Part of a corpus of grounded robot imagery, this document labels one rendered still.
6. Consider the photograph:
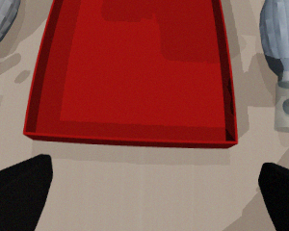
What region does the red tray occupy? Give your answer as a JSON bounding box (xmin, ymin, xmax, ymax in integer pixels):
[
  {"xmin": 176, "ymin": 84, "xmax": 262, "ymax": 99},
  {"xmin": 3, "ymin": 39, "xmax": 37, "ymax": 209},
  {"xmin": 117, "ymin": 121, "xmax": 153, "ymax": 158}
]
[{"xmin": 23, "ymin": 0, "xmax": 238, "ymax": 148}]

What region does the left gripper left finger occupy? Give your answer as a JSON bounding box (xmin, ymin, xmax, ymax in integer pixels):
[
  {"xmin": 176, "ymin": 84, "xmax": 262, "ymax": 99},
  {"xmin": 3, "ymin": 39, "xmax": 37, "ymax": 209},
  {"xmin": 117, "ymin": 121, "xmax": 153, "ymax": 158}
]
[{"xmin": 0, "ymin": 154, "xmax": 53, "ymax": 231}]

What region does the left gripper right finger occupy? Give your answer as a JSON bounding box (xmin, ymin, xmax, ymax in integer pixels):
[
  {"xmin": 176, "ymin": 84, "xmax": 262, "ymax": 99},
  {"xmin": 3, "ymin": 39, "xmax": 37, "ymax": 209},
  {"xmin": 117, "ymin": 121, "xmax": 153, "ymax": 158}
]
[{"xmin": 258, "ymin": 163, "xmax": 289, "ymax": 231}]

